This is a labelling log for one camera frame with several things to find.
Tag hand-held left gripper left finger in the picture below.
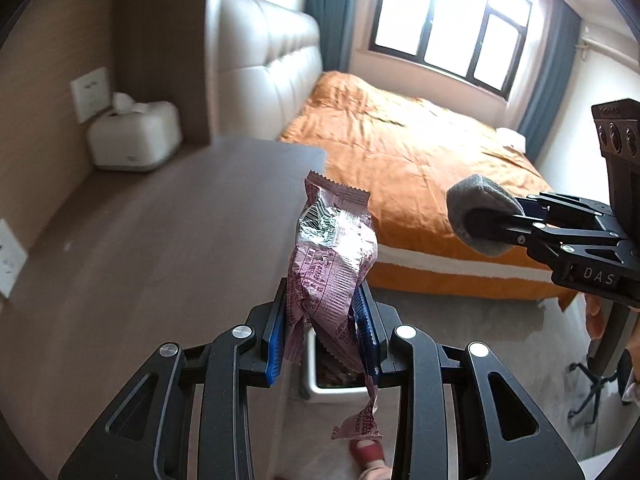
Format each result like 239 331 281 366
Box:
56 275 290 480

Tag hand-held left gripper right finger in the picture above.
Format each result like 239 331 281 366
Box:
352 280 586 480

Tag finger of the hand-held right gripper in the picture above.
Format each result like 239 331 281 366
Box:
515 192 619 224
467 207 627 262

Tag pink snack wrapper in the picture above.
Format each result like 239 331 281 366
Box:
284 171 385 441

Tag white trash bin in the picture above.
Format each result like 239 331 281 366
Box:
299 327 381 411

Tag grey cloth wad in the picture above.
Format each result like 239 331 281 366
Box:
445 174 525 257

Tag person's right hand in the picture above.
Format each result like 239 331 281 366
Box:
622 327 640 368

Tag white bed sheet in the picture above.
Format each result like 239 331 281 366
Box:
375 246 555 285

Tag red slipper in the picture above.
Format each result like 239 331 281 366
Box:
349 437 386 480

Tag grey blue curtain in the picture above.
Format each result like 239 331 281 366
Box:
304 0 386 73
517 0 583 161

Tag black office chair base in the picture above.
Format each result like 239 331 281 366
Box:
567 360 636 428

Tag bed with orange cover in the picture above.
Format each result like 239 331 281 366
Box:
277 71 576 311

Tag dark framed window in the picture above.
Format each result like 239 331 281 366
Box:
369 0 533 101

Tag white tissue box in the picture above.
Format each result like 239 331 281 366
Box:
87 92 182 172

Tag cream padded headboard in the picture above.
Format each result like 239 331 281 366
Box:
210 0 323 146

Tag white wall socket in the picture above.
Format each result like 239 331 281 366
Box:
70 66 112 125
0 219 28 298

